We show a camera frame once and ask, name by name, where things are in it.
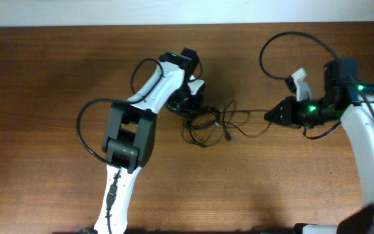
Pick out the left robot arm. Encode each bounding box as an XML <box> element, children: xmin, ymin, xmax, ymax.
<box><xmin>92</xmin><ymin>48</ymin><xmax>205</xmax><ymax>233</ymax></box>

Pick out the black USB cable thick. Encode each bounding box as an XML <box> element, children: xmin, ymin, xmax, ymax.
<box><xmin>181</xmin><ymin>107</ymin><xmax>227</xmax><ymax>149</ymax></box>

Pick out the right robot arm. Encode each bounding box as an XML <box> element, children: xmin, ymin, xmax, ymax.
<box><xmin>264</xmin><ymin>58</ymin><xmax>374</xmax><ymax>233</ymax></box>

